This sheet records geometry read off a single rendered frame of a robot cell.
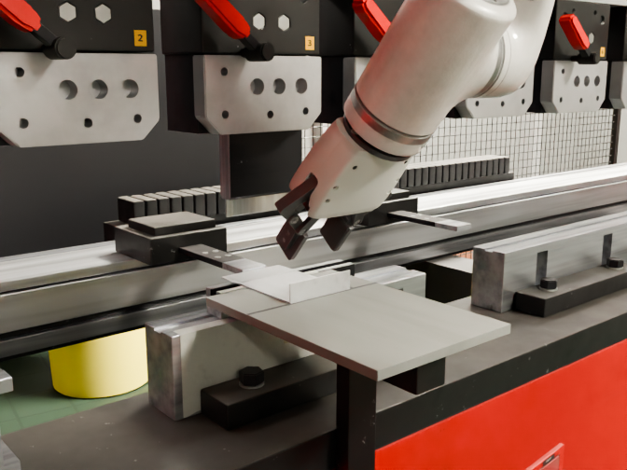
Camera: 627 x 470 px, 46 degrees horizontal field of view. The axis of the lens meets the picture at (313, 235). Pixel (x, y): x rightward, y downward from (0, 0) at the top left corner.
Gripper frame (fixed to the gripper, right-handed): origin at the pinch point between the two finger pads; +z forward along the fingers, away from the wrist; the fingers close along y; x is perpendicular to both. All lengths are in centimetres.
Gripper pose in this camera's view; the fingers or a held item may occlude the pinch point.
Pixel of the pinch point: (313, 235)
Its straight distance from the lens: 79.9
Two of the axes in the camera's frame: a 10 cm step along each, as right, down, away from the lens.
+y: -7.7, 1.4, -6.2
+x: 4.9, 7.6, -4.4
